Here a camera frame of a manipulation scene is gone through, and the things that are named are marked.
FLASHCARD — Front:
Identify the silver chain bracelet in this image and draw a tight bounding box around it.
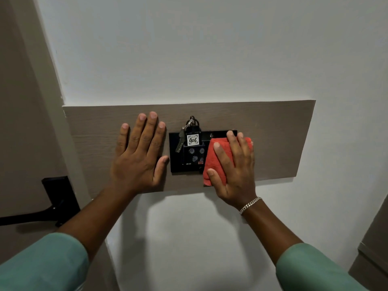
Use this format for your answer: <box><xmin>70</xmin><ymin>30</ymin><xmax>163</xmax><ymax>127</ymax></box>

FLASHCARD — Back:
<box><xmin>239</xmin><ymin>197</ymin><xmax>262</xmax><ymax>215</ymax></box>

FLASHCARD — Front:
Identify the brown wooden cabinet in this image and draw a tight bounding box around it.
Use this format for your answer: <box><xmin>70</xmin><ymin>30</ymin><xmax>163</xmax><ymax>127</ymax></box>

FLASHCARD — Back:
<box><xmin>349</xmin><ymin>194</ymin><xmax>388</xmax><ymax>291</ymax></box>

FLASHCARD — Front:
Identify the brown door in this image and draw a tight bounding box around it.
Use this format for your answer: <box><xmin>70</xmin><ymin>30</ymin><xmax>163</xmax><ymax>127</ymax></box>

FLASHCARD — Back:
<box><xmin>0</xmin><ymin>0</ymin><xmax>91</xmax><ymax>264</ymax></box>

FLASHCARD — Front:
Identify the person's right hand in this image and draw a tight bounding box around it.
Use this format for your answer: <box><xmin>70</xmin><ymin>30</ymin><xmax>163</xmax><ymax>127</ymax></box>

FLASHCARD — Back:
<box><xmin>207</xmin><ymin>130</ymin><xmax>257</xmax><ymax>210</ymax></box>

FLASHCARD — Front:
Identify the black switch panel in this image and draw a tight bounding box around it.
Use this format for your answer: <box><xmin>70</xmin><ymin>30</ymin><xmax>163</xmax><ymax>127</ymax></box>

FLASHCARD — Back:
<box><xmin>169</xmin><ymin>130</ymin><xmax>238</xmax><ymax>174</ymax></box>

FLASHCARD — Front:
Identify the person's left hand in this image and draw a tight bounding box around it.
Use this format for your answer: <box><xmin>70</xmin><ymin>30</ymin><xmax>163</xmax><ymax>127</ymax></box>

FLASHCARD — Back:
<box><xmin>110</xmin><ymin>111</ymin><xmax>170</xmax><ymax>196</ymax></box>

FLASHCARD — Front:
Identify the red cleaning cloth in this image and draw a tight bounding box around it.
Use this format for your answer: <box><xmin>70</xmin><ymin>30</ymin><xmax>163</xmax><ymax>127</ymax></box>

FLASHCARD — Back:
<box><xmin>203</xmin><ymin>137</ymin><xmax>253</xmax><ymax>187</ymax></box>

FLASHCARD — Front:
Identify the silver key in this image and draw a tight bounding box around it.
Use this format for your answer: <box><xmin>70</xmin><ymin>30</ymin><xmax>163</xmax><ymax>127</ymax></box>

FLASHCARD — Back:
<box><xmin>175</xmin><ymin>125</ymin><xmax>188</xmax><ymax>153</ymax></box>

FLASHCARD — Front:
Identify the brown wooden wall panel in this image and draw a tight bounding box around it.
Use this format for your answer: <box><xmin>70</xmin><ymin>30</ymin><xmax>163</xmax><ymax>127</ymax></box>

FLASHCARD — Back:
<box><xmin>63</xmin><ymin>100</ymin><xmax>316</xmax><ymax>198</ymax></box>

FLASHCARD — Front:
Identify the black key fob with tag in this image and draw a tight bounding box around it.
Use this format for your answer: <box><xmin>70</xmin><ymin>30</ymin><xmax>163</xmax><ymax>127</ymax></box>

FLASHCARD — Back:
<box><xmin>183</xmin><ymin>116</ymin><xmax>206</xmax><ymax>155</ymax></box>

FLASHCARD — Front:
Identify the person's right forearm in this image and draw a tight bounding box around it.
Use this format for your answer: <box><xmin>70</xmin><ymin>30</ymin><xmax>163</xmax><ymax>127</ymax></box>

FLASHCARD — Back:
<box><xmin>241</xmin><ymin>199</ymin><xmax>304</xmax><ymax>265</ymax></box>

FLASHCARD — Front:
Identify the person's left forearm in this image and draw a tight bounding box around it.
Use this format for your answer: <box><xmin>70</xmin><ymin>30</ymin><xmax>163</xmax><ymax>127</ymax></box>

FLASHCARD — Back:
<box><xmin>56</xmin><ymin>187</ymin><xmax>135</xmax><ymax>262</ymax></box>

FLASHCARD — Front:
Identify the black door handle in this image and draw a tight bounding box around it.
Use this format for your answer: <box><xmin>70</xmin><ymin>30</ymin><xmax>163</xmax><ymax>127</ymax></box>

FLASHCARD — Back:
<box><xmin>0</xmin><ymin>176</ymin><xmax>81</xmax><ymax>228</ymax></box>

